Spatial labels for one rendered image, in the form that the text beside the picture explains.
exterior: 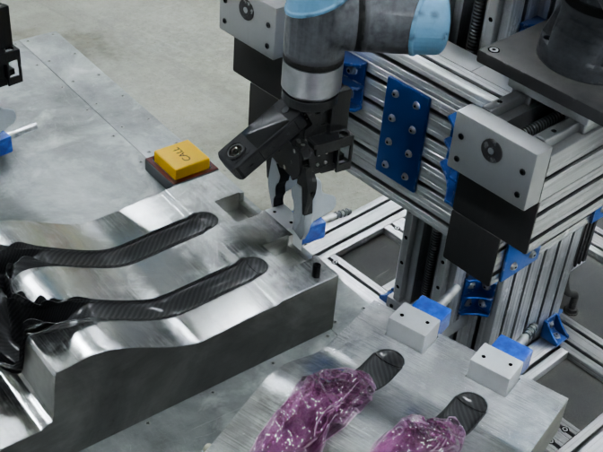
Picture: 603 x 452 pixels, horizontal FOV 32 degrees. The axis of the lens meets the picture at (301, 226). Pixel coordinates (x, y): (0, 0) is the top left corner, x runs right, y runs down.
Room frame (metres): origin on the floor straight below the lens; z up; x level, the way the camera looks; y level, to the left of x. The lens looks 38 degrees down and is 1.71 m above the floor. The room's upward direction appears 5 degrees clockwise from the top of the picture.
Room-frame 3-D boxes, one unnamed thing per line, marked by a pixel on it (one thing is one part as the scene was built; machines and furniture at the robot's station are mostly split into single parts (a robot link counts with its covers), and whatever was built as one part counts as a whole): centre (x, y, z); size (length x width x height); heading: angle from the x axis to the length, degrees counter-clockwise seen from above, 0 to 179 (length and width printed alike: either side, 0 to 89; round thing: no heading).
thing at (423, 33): (1.17, -0.10, 1.14); 0.11 x 0.11 x 0.08; 5
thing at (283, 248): (1.02, 0.01, 0.87); 0.05 x 0.05 x 0.04; 41
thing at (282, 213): (1.16, -0.01, 0.83); 0.13 x 0.05 x 0.05; 125
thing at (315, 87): (1.15, 0.01, 1.07); 0.08 x 0.08 x 0.05
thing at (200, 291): (0.92, 0.21, 0.92); 0.35 x 0.16 x 0.09; 131
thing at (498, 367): (0.90, -0.26, 0.86); 0.13 x 0.05 x 0.05; 148
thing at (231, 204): (1.10, 0.08, 0.87); 0.05 x 0.05 x 0.04; 41
